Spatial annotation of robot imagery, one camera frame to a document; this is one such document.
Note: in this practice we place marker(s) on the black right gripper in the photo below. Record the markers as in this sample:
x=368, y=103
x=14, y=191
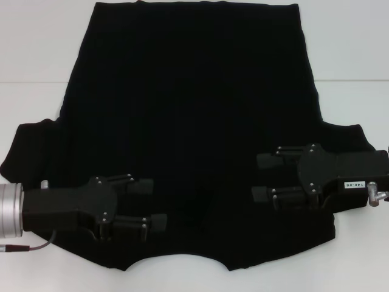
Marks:
x=322, y=167

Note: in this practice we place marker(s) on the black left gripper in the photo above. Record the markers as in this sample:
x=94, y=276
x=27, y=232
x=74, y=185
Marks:
x=70, y=203

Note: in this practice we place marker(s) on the black shirt with FREE print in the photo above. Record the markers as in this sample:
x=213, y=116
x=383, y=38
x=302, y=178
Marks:
x=194, y=91

